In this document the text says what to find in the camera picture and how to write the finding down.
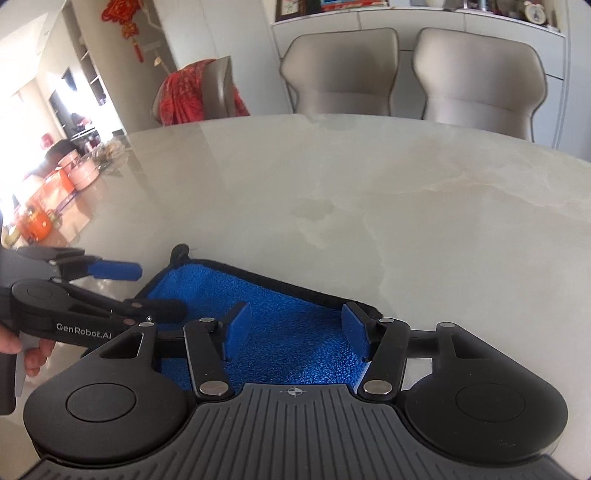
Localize person's left hand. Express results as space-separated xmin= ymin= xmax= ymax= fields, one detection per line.
xmin=0 ymin=331 xmax=56 ymax=377

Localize red patterned cloth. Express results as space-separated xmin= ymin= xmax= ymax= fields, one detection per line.
xmin=159 ymin=59 xmax=250 ymax=126

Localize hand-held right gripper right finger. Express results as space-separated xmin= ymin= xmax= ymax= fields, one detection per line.
xmin=342 ymin=302 xmax=504 ymax=400

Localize stack of books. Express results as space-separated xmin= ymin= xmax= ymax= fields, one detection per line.
xmin=321 ymin=0 xmax=389 ymax=12

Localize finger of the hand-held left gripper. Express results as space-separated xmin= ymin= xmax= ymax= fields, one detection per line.
xmin=48 ymin=248 xmax=143 ymax=283
xmin=69 ymin=285 xmax=188 ymax=326

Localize small alarm clock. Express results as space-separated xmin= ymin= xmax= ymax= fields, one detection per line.
xmin=524 ymin=0 xmax=548 ymax=25

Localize blue towel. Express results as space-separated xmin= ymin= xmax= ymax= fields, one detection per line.
xmin=139 ymin=244 xmax=411 ymax=393

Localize dark picture frame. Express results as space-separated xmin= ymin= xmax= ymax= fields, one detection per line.
xmin=276 ymin=0 xmax=319 ymax=21

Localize pink round jar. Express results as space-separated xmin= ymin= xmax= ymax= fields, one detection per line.
xmin=69 ymin=161 xmax=100 ymax=190

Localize beige dining chair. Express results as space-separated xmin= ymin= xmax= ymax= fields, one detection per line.
xmin=280 ymin=28 xmax=400 ymax=117
xmin=412 ymin=28 xmax=549 ymax=141

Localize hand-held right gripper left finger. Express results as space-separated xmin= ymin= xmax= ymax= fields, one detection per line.
xmin=83 ymin=301 xmax=252 ymax=398

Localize grey dining chair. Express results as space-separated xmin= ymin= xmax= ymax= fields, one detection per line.
xmin=152 ymin=56 xmax=250 ymax=127

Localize red hanging knot decoration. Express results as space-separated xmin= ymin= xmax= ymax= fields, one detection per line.
xmin=102 ymin=0 xmax=139 ymax=63

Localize orange box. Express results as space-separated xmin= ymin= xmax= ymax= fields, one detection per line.
xmin=30 ymin=173 xmax=75 ymax=208

